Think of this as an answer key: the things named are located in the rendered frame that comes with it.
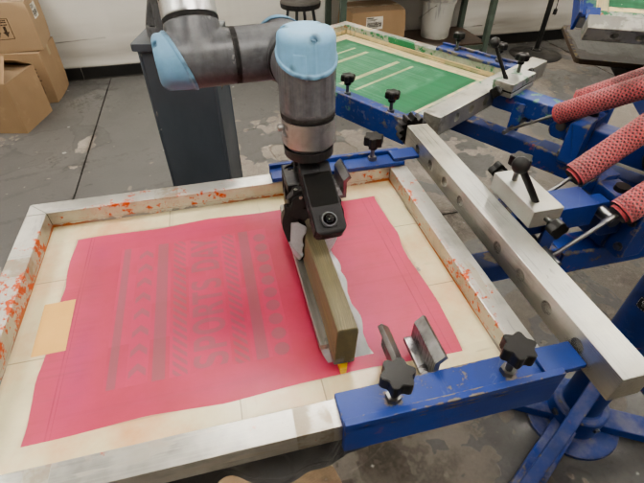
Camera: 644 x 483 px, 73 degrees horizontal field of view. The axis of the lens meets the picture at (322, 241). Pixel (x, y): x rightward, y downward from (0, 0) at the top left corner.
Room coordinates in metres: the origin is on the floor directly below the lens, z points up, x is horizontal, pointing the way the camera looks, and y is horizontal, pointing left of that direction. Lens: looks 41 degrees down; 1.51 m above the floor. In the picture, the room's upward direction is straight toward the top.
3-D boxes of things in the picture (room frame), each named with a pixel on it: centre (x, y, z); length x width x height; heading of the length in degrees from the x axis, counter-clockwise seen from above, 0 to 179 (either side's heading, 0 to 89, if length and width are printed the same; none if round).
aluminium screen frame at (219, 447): (0.51, 0.13, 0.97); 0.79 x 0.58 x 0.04; 104
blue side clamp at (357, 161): (0.84, -0.03, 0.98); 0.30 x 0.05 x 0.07; 104
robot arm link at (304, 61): (0.57, 0.02, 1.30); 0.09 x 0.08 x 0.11; 18
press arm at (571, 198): (0.65, -0.41, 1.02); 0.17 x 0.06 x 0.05; 104
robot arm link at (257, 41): (0.65, 0.07, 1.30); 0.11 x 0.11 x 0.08; 18
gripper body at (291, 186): (0.57, 0.02, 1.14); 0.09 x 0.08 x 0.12; 14
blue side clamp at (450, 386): (0.30, -0.17, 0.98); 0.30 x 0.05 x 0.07; 104
